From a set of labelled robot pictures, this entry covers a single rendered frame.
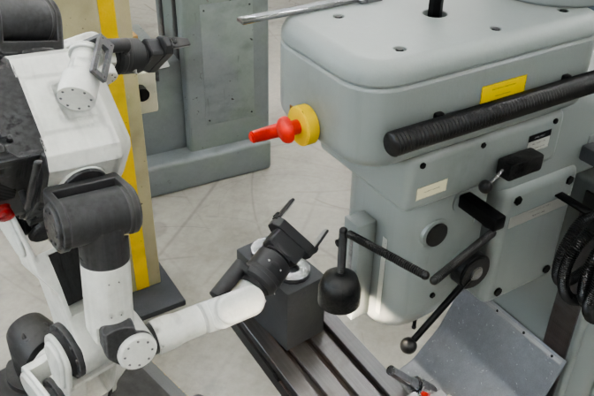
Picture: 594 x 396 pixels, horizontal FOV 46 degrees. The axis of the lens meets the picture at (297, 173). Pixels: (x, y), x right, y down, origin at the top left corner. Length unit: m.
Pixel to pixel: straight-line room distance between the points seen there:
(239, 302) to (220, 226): 2.32
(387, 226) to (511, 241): 0.25
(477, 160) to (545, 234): 0.31
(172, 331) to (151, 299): 1.88
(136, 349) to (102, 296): 0.13
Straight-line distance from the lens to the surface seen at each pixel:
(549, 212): 1.35
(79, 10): 2.70
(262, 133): 1.11
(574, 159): 1.34
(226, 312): 1.47
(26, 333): 2.23
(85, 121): 1.35
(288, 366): 1.78
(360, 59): 0.92
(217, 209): 3.92
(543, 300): 1.67
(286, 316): 1.73
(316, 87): 0.99
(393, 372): 1.68
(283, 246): 1.57
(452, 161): 1.08
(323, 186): 4.10
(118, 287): 1.34
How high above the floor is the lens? 2.24
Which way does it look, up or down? 32 degrees down
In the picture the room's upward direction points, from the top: 1 degrees clockwise
